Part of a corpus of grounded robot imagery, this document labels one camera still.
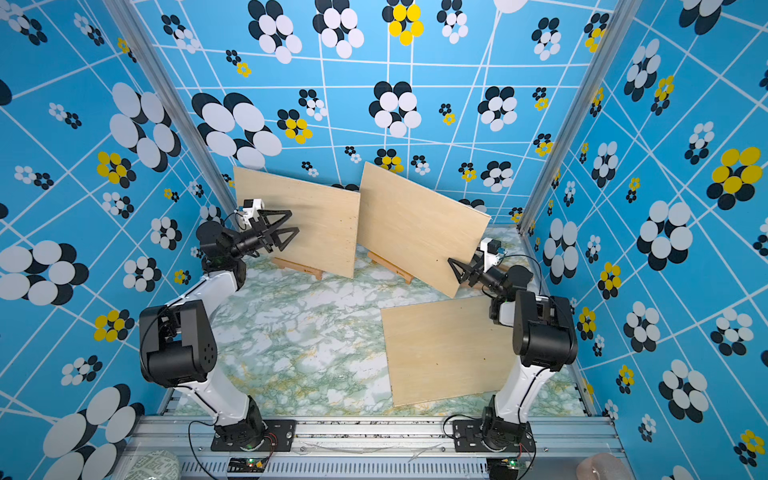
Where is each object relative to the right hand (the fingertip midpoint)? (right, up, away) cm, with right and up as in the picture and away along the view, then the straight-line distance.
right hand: (464, 253), depth 89 cm
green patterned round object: (-77, -49, -20) cm, 93 cm away
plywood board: (-42, +11, +3) cm, 43 cm away
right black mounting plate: (-3, -45, -16) cm, 48 cm away
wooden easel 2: (-22, -5, +13) cm, 27 cm away
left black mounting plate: (-50, -46, -15) cm, 69 cm away
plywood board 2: (-14, +7, +3) cm, 16 cm away
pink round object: (+28, -50, -19) cm, 61 cm away
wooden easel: (-60, -4, +14) cm, 62 cm away
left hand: (-47, +8, -11) cm, 49 cm away
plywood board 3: (-4, -30, +3) cm, 31 cm away
